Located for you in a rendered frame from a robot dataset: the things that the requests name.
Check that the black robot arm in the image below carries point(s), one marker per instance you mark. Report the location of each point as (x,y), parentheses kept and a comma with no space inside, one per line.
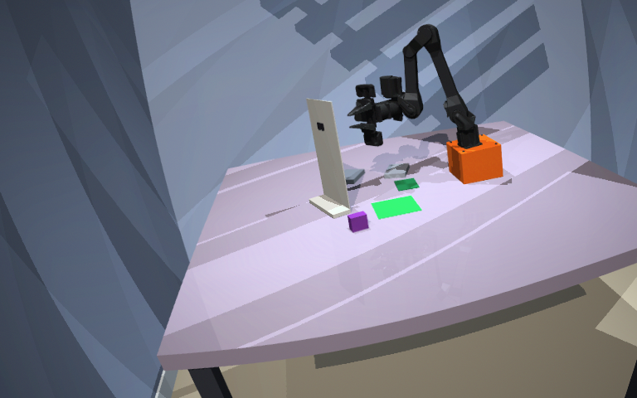
(410,102)

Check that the purple cube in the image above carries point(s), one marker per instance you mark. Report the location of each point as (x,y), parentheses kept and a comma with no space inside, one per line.
(358,221)

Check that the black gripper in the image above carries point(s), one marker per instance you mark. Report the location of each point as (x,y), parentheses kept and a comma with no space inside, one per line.
(375,113)

